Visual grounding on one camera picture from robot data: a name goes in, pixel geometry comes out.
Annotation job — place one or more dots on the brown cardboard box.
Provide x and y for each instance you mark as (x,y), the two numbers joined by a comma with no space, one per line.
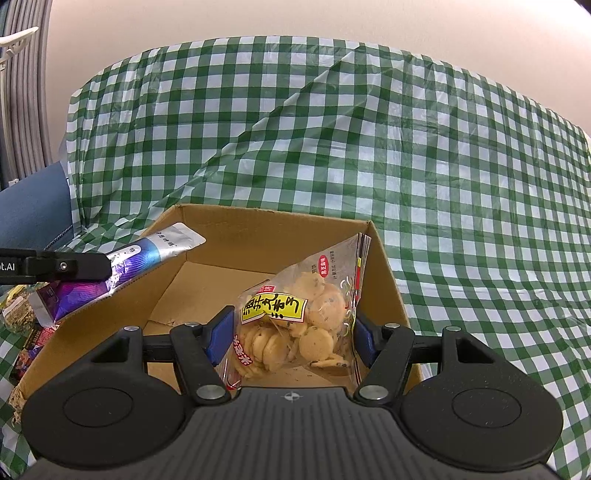
(242,248)

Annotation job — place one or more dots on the green white checkered cloth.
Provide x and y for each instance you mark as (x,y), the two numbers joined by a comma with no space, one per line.
(481,199)

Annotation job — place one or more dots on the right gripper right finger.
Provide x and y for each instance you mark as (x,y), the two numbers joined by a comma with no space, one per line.
(386,350)

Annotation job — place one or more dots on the white drying rack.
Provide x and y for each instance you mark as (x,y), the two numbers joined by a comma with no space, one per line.
(12,44)

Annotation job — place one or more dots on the blue sofa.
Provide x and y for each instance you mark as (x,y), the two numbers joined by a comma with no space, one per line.
(36,212)

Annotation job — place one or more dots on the clear nut brittle pack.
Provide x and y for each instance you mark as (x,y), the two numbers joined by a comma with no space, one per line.
(18,315)

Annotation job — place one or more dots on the clear bag of round crackers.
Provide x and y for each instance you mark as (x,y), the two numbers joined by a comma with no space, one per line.
(296,328)

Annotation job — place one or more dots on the dark brown snack packet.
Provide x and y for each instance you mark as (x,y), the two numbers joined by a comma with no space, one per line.
(37,339)

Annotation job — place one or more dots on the grey curtain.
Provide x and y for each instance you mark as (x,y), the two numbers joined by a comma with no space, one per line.
(25,144)

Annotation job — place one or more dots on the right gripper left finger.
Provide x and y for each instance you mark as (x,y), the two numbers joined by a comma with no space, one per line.
(197,350)

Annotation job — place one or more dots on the purple silver snack pouch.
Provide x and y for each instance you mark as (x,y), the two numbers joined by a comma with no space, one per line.
(54,301)

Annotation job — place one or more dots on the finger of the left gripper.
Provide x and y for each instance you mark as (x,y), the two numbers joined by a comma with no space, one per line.
(22,266)

